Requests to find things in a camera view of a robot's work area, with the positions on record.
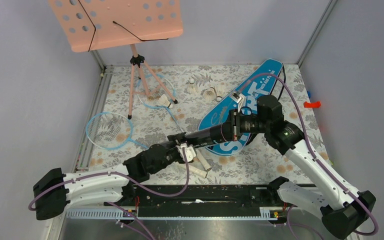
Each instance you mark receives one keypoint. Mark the black shuttlecock tube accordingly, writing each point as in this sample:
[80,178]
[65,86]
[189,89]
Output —
[214,135]

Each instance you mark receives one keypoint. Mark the blue racket near stand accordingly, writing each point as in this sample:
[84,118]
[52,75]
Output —
[155,91]

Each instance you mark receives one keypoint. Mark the shuttlecock on racket head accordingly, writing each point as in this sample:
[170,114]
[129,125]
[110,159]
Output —
[163,101]

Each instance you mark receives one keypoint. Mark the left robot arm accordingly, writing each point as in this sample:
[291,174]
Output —
[57,191]

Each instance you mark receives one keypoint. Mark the shuttlecock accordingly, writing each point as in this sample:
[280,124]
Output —
[209,94]
[191,87]
[163,101]
[220,91]

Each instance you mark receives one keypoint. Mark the blue racket left side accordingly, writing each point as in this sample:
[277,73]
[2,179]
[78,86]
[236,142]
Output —
[115,139]

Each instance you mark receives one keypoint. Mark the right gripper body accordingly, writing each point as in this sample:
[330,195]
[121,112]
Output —
[246,124]

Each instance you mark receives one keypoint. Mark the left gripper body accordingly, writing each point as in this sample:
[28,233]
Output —
[178,147]

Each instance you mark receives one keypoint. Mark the pink music stand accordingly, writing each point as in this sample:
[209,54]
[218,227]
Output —
[91,25]

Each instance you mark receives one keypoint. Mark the black front rail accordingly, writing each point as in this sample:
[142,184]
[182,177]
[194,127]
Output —
[205,201]

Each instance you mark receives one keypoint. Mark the red clip on wall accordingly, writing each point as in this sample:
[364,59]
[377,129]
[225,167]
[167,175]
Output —
[312,105]

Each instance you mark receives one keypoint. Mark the blue racket cover bag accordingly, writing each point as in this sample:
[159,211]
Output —
[251,89]

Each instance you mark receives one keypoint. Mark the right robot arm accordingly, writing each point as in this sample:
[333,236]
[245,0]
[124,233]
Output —
[342,208]

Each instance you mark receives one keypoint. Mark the shuttlecock upright back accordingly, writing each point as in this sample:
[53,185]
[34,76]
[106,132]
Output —
[191,87]

